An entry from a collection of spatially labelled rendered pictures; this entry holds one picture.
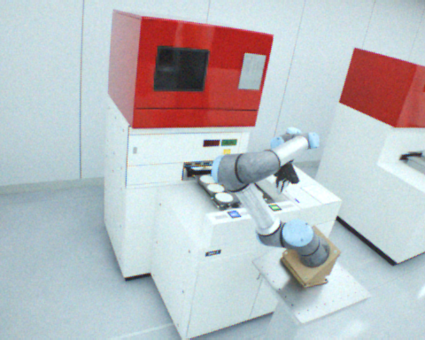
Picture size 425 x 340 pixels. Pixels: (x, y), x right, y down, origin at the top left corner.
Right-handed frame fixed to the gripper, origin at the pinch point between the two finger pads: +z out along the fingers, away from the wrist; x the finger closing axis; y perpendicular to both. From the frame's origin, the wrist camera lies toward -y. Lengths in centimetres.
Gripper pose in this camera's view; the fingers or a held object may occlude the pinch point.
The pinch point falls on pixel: (280, 193)
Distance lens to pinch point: 181.0
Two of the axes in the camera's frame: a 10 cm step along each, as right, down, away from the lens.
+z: -1.6, 8.9, 4.3
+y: -4.2, -4.6, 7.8
